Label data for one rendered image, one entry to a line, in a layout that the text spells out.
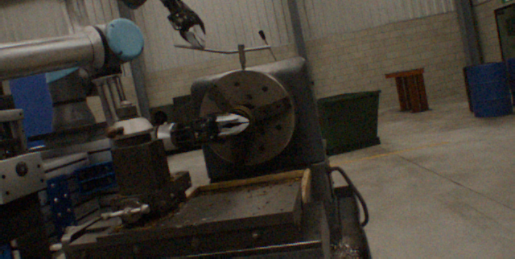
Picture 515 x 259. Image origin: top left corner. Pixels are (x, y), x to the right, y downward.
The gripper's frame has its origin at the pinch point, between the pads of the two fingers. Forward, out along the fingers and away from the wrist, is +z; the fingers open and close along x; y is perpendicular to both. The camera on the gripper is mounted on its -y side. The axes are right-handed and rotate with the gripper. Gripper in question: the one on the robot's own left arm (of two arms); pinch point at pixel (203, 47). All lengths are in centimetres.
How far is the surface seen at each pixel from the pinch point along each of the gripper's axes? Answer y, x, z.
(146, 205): 70, -6, 34
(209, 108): 6.2, -7.7, 19.4
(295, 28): -974, 35, -140
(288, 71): -9.4, 19.8, 21.7
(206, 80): -11.2, -8.3, 8.1
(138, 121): 65, -2, 20
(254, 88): 6.3, 8.8, 21.6
